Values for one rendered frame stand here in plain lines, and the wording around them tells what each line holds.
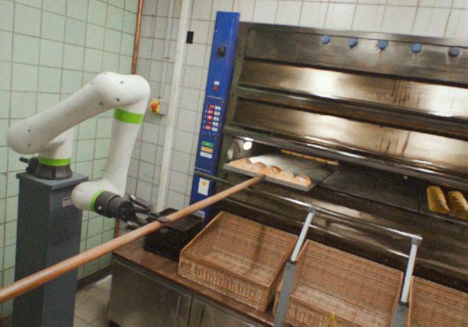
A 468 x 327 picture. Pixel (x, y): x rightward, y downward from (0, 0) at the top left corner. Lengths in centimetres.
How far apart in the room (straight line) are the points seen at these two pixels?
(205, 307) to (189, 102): 133
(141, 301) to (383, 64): 196
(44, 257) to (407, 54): 200
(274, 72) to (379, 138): 74
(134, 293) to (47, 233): 89
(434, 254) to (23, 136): 202
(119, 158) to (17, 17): 110
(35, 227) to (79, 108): 61
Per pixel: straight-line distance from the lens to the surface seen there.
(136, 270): 235
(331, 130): 218
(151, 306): 238
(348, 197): 221
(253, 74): 233
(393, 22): 219
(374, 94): 214
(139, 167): 288
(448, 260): 227
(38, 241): 176
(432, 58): 216
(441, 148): 215
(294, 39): 229
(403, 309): 172
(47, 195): 165
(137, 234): 119
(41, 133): 147
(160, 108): 262
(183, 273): 220
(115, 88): 129
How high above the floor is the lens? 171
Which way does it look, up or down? 11 degrees down
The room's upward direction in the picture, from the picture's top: 9 degrees clockwise
